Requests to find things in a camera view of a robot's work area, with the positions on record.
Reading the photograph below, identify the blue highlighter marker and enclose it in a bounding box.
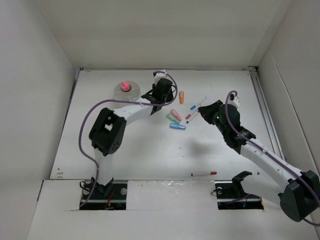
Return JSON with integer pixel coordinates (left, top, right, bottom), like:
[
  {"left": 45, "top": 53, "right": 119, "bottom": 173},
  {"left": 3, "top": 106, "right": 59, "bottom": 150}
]
[{"left": 169, "top": 122, "right": 186, "bottom": 131}]

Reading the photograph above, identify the pink glue bottle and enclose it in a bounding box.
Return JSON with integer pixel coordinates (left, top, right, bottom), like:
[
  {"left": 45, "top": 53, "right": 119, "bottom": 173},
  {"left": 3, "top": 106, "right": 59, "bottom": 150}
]
[{"left": 120, "top": 81, "right": 132, "bottom": 93}]

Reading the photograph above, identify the red capped white pen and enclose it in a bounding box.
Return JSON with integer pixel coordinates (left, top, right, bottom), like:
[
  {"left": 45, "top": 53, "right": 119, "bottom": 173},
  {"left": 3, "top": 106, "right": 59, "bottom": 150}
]
[{"left": 190, "top": 171, "right": 217, "bottom": 177}]

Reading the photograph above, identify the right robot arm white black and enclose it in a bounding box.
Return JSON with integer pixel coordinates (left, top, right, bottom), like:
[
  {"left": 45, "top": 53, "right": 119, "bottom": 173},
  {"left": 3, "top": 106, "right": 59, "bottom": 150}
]
[{"left": 198, "top": 100, "right": 320, "bottom": 222}]

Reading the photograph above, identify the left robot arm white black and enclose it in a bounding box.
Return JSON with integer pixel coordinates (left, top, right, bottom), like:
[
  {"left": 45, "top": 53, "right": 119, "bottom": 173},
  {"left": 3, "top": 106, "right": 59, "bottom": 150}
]
[{"left": 89, "top": 77, "right": 177, "bottom": 199}]

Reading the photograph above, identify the blue capped white pen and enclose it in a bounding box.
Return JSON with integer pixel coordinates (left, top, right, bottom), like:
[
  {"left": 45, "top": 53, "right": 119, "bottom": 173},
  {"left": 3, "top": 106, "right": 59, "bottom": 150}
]
[{"left": 190, "top": 96, "right": 207, "bottom": 110}]

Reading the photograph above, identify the pink capped white pen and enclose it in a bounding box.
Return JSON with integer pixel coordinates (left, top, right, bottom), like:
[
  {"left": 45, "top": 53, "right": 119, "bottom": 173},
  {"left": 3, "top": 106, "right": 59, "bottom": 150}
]
[{"left": 185, "top": 109, "right": 198, "bottom": 120}]

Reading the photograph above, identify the purple capped white pen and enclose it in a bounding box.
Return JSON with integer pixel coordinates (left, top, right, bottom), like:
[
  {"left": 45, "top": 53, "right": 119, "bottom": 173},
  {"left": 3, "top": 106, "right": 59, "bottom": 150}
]
[{"left": 186, "top": 115, "right": 198, "bottom": 124}]

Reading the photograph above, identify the white round divided container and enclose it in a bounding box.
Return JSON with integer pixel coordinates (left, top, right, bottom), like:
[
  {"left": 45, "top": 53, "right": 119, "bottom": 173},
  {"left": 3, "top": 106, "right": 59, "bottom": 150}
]
[{"left": 113, "top": 80, "right": 141, "bottom": 102}]

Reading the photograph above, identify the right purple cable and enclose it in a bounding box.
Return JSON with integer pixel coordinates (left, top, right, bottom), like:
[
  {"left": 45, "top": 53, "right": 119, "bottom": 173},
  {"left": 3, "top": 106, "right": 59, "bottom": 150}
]
[{"left": 225, "top": 90, "right": 320, "bottom": 227}]

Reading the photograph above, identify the purple cable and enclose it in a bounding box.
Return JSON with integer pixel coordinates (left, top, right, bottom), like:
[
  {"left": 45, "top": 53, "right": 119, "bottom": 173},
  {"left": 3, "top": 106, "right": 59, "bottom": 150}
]
[
  {"left": 225, "top": 90, "right": 320, "bottom": 227},
  {"left": 78, "top": 72, "right": 179, "bottom": 208}
]

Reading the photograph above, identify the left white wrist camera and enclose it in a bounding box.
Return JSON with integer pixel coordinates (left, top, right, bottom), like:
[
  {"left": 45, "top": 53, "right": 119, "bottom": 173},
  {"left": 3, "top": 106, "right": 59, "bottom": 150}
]
[{"left": 153, "top": 69, "right": 167, "bottom": 84}]

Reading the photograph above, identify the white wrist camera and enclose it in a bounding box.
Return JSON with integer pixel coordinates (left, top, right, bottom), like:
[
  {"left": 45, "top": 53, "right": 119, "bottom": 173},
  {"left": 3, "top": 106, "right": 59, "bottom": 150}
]
[
  {"left": 153, "top": 69, "right": 167, "bottom": 84},
  {"left": 228, "top": 93, "right": 240, "bottom": 109}
]

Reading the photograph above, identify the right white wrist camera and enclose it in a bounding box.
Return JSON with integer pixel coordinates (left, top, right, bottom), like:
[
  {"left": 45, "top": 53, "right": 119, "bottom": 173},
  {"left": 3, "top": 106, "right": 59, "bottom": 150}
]
[{"left": 228, "top": 93, "right": 240, "bottom": 109}]

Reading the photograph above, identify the aluminium rail right side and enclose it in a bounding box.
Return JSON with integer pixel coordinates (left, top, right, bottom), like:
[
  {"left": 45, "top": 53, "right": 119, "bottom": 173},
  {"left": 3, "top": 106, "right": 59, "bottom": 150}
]
[{"left": 247, "top": 67, "right": 285, "bottom": 160}]

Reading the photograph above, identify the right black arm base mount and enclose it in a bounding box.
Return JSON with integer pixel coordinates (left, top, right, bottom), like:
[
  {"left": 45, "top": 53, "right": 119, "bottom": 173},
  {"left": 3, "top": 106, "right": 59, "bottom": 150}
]
[{"left": 211, "top": 171, "right": 264, "bottom": 210}]

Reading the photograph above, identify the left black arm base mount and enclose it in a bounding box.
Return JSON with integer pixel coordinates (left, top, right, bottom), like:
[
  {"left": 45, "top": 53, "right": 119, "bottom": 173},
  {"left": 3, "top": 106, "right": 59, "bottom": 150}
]
[{"left": 79, "top": 177, "right": 128, "bottom": 211}]

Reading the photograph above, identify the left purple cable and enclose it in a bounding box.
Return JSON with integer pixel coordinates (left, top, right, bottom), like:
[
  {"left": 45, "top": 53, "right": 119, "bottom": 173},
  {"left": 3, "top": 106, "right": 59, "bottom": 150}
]
[{"left": 78, "top": 72, "right": 179, "bottom": 208}]

